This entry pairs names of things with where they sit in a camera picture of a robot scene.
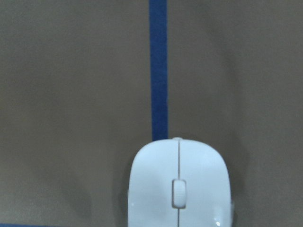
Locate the white computer mouse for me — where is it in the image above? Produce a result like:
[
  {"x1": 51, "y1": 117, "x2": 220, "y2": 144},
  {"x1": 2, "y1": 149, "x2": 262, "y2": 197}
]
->
[{"x1": 127, "y1": 138, "x2": 233, "y2": 227}]

